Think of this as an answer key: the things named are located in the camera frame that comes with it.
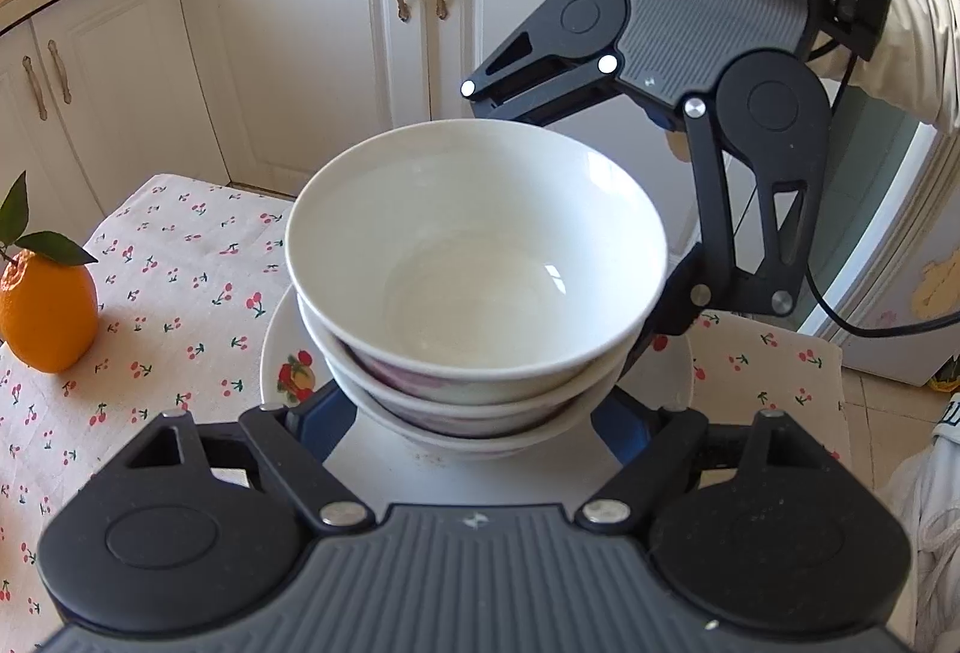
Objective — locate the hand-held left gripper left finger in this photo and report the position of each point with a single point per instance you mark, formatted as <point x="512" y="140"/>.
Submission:
<point x="322" y="413"/>

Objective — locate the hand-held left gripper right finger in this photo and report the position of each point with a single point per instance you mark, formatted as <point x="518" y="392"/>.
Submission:
<point x="626" y="424"/>

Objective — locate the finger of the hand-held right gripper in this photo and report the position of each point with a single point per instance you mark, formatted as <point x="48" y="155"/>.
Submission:
<point x="780" y="233"/>
<point x="525" y="76"/>

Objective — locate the white bowl pink floral print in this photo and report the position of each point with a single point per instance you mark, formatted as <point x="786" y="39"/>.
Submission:
<point x="465" y="443"/>
<point x="420" y="402"/>
<point x="465" y="263"/>

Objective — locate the white plate fruit print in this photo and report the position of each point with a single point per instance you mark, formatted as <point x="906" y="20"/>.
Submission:
<point x="450" y="480"/>

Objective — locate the person's right forearm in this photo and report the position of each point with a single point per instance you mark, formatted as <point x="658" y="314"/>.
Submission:
<point x="922" y="46"/>

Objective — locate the white cherry-print tablecloth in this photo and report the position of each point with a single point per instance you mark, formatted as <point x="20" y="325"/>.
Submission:
<point x="187" y="323"/>

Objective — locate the white kitchen cabinets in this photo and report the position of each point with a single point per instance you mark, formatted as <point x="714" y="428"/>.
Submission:
<point x="300" y="23"/>

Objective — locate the orange with green leaves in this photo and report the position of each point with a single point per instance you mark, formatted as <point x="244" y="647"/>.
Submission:
<point x="49" y="316"/>

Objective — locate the person's white clothing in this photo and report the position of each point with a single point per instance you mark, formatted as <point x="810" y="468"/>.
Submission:
<point x="930" y="533"/>

